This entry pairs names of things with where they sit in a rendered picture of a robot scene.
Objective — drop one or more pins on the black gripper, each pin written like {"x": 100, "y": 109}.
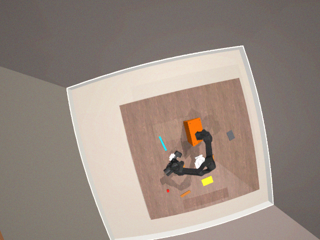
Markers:
{"x": 177, "y": 154}

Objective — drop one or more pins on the yellow flat plate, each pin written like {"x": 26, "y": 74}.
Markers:
{"x": 207, "y": 180}

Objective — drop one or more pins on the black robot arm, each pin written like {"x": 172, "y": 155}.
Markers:
{"x": 177, "y": 167}

